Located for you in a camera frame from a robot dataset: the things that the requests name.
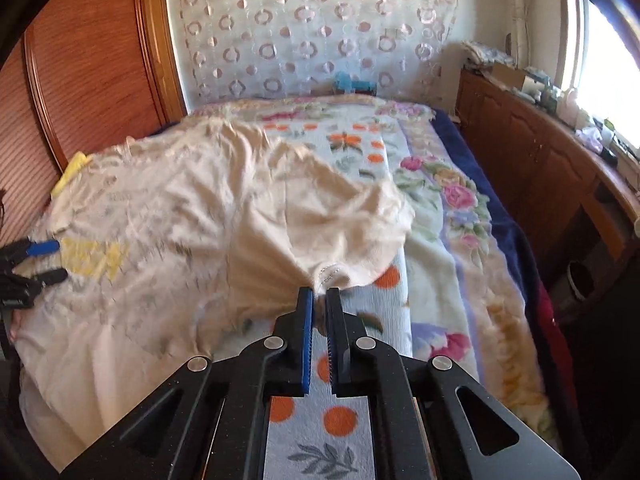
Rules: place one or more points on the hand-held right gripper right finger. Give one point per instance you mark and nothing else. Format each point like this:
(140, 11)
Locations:
(334, 350)

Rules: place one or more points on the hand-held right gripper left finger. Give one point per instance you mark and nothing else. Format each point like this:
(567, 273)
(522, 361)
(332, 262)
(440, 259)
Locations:
(305, 345)

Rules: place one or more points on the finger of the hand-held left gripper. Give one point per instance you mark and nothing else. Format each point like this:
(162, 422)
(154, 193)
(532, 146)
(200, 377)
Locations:
(42, 248)
(47, 277)

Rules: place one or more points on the cream fabric sheet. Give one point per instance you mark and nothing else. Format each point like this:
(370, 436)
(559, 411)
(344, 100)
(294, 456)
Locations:
(225, 200)

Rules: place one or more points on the yellow plush toy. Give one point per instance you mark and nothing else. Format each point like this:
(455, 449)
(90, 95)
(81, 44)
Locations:
(72, 172)

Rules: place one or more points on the floral fleece blanket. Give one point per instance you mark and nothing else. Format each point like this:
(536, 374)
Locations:
(450, 240)

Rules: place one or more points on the wooden headboard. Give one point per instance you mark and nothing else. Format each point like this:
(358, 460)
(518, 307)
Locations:
(95, 60)

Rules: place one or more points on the dark red cloth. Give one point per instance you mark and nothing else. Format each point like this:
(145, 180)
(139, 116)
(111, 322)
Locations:
(550, 320)

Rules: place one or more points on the navy blue blanket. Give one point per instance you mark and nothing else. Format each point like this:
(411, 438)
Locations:
(492, 170)

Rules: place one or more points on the dark waste bin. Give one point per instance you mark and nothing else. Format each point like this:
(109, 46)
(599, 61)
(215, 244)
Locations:
(580, 280)

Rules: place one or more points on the blue plastic toy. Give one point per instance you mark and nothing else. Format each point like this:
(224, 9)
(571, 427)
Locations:
(350, 83)

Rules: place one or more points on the wooden side cabinet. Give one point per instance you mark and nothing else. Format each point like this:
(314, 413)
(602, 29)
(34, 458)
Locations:
(535, 150)

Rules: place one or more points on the sheer circle pattern curtain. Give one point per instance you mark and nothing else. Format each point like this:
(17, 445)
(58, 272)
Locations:
(310, 25)

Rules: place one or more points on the cardboard box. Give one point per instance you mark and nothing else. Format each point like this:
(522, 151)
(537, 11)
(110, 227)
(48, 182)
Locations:
(510, 76)

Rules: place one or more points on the clear plastic bag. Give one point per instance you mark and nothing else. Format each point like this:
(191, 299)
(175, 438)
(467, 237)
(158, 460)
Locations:
(590, 140)

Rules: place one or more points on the stack of folded cloths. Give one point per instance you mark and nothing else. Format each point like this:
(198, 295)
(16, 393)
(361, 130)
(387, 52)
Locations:
(482, 54)

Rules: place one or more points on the white plastic bottle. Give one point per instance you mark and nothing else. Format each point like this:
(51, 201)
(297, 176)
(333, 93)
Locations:
(571, 105)

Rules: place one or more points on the window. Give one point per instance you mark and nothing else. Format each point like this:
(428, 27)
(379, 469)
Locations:
(607, 45)

